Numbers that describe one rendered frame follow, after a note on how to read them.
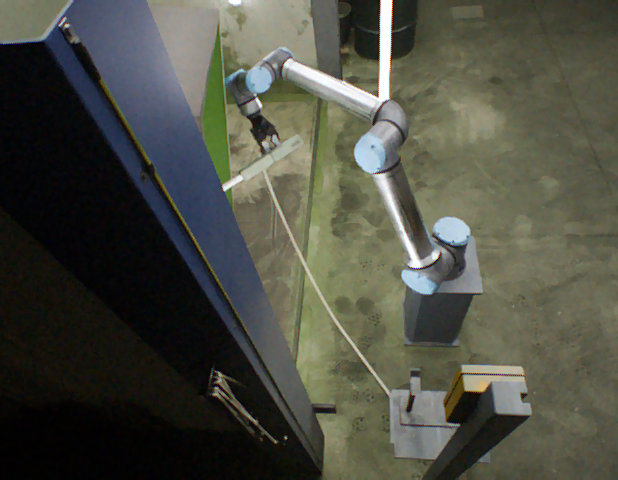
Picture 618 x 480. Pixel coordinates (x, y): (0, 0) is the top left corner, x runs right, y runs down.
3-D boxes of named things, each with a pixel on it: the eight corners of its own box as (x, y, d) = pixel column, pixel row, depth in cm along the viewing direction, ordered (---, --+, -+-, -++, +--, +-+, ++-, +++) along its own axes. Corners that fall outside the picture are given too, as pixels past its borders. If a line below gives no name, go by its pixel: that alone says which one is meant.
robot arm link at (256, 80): (267, 58, 167) (251, 64, 177) (246, 74, 163) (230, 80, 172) (280, 80, 171) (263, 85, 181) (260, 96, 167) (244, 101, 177)
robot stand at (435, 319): (453, 297, 264) (473, 235, 212) (459, 347, 246) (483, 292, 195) (401, 297, 268) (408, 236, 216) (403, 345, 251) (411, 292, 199)
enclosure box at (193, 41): (155, 302, 224) (75, 110, 126) (172, 208, 258) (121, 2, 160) (225, 303, 227) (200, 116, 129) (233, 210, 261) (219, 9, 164)
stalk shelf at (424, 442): (393, 458, 149) (393, 457, 148) (391, 390, 162) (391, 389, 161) (489, 463, 145) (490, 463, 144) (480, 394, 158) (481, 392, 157)
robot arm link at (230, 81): (229, 75, 172) (218, 80, 180) (245, 105, 177) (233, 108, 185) (247, 65, 176) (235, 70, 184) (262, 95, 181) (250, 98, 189)
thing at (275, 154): (282, 133, 208) (301, 133, 188) (286, 142, 210) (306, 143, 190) (193, 188, 196) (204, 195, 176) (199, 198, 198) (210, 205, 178)
